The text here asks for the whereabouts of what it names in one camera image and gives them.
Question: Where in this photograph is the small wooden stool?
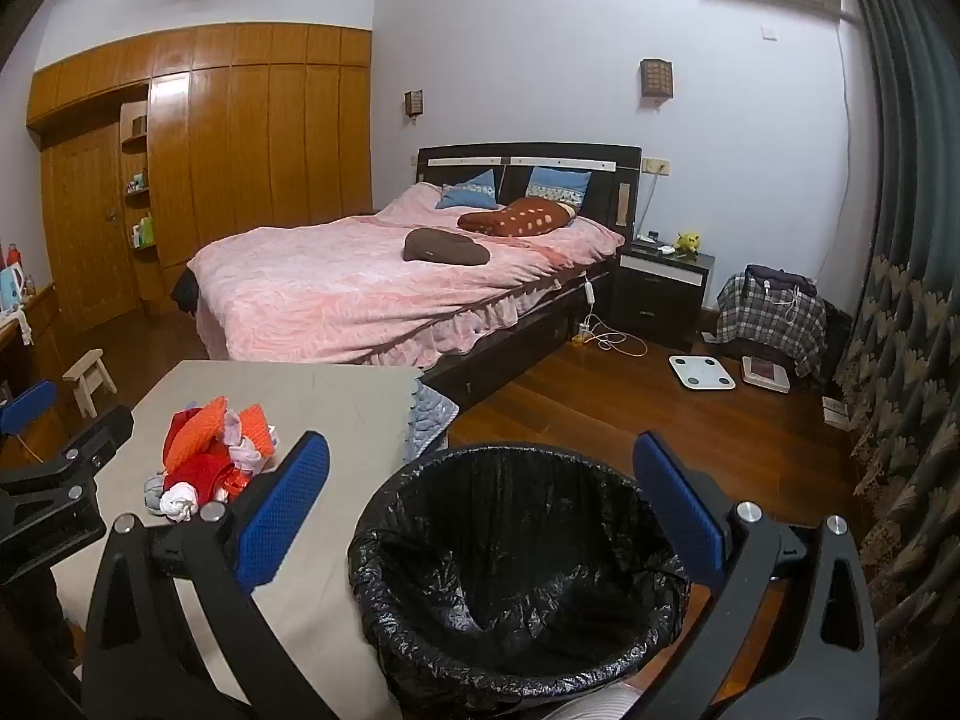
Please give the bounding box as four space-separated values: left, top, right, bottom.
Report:
62 349 119 419

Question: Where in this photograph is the red cloth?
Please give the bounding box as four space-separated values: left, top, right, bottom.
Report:
163 409 197 462

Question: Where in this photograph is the white tissue ball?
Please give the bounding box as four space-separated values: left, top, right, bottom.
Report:
160 484 200 524

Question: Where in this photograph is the beige tablecloth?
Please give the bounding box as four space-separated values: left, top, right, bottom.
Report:
51 360 451 720

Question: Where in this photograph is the blue patterned pillow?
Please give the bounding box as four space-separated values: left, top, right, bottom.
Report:
525 166 593 205

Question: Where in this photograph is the black bag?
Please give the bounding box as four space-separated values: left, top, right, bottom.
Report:
742 264 819 299

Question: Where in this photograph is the pink blanket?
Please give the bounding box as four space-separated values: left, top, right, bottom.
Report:
186 181 627 371

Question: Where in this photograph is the brown dotted pillow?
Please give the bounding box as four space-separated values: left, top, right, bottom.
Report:
457 197 578 238

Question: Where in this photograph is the red mesh fabric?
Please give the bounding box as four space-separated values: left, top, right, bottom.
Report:
161 454 252 505

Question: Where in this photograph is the white bathroom scale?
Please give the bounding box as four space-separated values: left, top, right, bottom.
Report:
669 352 740 392

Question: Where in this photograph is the plain blue pillow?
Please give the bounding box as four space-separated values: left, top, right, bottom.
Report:
435 169 502 211

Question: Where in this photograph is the brown cushion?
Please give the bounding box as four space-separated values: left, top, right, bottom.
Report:
403 227 492 267

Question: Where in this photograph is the dark wooden bed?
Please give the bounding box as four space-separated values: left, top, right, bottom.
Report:
180 144 644 410

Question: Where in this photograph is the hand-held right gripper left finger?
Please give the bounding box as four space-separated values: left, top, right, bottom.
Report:
82 431 338 720

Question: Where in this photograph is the white charging cable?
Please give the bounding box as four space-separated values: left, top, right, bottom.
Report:
763 277 805 310

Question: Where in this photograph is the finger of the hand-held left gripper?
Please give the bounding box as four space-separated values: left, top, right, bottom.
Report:
0 380 59 440
0 405 137 500

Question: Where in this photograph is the plaid cloth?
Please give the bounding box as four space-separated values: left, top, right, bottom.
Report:
716 270 829 380

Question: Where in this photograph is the large orange mesh cloth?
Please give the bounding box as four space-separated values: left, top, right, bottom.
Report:
163 396 230 472

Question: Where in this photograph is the small orange mesh cloth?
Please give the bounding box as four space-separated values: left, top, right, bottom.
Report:
236 405 276 460

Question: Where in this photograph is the dark nightstand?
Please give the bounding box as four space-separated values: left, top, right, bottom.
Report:
609 240 716 346

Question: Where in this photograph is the dark clothing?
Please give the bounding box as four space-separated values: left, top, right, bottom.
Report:
171 266 200 316

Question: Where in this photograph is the white scale with dark centre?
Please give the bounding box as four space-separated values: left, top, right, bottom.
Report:
741 356 793 395

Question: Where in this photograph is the grey patterned curtain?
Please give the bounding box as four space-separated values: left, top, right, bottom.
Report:
825 0 960 698

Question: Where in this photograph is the blue quilted mat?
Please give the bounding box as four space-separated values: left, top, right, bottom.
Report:
401 381 461 464

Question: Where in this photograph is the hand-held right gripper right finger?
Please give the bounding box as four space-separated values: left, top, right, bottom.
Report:
630 431 878 720

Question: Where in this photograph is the large wall lamp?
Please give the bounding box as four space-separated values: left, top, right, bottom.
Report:
640 58 674 103

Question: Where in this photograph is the wooden wardrobe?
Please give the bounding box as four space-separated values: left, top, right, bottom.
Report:
26 22 374 320

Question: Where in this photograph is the trash bin with black liner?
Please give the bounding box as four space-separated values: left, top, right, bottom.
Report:
347 446 692 700

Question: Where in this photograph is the wooden door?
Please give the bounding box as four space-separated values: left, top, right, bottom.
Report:
41 124 145 332

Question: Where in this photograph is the wooden desk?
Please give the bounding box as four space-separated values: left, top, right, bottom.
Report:
0 281 62 398

